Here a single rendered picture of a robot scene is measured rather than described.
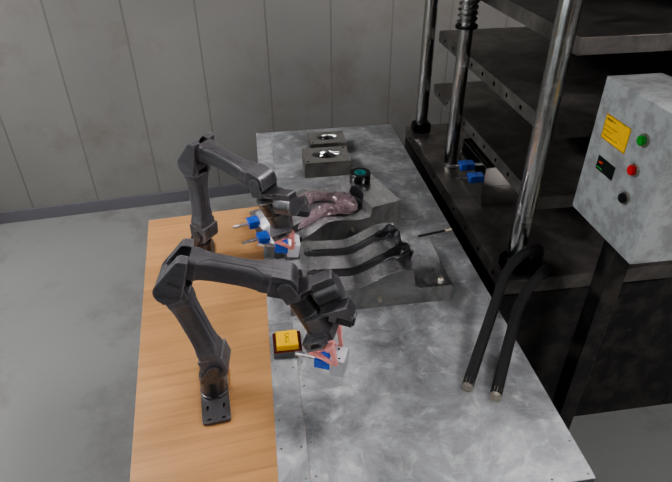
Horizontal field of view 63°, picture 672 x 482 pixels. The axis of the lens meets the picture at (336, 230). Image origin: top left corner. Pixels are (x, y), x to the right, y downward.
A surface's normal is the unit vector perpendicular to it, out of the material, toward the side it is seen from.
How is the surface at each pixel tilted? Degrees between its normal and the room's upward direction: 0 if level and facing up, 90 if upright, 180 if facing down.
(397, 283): 90
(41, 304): 0
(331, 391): 0
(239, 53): 90
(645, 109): 90
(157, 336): 0
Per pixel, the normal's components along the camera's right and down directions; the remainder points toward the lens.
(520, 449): 0.00, -0.83
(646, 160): -0.99, 0.09
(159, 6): 0.24, 0.54
